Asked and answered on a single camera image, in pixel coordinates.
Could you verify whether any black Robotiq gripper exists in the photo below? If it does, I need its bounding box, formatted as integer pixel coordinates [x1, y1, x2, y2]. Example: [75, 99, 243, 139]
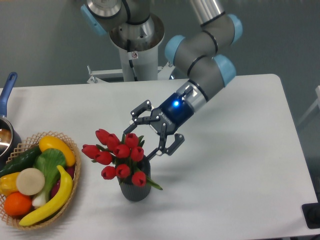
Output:
[123, 92, 194, 161]

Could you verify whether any red tulip bouquet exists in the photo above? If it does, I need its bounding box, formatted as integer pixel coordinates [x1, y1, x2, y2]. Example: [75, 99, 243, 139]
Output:
[81, 128, 163, 190]

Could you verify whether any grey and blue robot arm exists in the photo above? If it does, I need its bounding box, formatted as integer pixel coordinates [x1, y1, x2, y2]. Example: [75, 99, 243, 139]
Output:
[80, 0, 243, 160]

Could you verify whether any dark grey ribbed vase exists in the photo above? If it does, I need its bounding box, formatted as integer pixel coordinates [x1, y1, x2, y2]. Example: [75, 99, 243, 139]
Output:
[119, 157, 151, 202]

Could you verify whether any dark red fruit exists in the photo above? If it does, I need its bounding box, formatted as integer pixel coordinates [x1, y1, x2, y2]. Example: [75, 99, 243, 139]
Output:
[50, 166, 75, 199]

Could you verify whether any yellow banana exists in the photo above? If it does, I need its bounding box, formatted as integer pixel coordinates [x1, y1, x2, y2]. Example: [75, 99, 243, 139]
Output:
[19, 165, 73, 227]

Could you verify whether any green bok choy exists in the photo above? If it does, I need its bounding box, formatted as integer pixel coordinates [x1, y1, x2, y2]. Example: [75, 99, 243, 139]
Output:
[32, 148, 66, 209]

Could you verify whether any woven wicker basket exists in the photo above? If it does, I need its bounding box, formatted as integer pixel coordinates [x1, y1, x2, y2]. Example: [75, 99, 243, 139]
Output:
[0, 131, 81, 231]

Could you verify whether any green cucumber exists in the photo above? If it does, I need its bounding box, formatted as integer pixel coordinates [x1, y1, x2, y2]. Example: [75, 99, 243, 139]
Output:
[0, 145, 42, 177]

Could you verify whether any beige round disc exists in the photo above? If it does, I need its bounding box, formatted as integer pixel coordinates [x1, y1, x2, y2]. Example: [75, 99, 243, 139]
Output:
[15, 168, 45, 196]

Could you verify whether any yellow bell pepper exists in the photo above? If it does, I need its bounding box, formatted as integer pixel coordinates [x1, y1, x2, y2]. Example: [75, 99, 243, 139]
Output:
[0, 172, 20, 196]

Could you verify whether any orange fruit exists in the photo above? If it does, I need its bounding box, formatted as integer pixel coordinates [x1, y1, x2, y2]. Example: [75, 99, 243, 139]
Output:
[3, 192, 32, 217]

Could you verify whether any black device at edge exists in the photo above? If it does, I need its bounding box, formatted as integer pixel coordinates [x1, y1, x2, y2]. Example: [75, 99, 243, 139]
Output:
[301, 202, 320, 229]

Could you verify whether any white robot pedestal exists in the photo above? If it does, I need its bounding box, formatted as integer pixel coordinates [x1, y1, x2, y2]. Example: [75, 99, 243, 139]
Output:
[87, 13, 175, 84]

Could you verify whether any blue handled saucepan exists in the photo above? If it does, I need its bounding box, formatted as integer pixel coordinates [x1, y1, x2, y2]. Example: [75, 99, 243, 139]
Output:
[0, 72, 22, 170]

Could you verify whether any white frame at right edge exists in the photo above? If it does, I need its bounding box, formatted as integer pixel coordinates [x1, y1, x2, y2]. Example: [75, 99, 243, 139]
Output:
[297, 85, 320, 128]

